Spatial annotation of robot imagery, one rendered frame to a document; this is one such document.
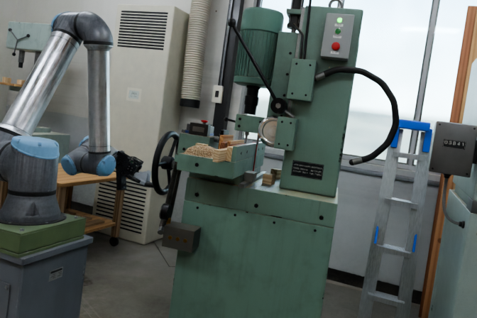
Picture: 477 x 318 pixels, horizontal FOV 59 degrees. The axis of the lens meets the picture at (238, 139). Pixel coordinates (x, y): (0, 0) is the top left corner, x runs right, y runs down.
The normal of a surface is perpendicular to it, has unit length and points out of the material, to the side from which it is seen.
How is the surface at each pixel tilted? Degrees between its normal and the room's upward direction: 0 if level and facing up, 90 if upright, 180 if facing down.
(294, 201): 90
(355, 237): 90
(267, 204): 90
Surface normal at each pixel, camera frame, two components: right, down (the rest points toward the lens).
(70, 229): 0.92, 0.14
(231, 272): -0.23, 0.02
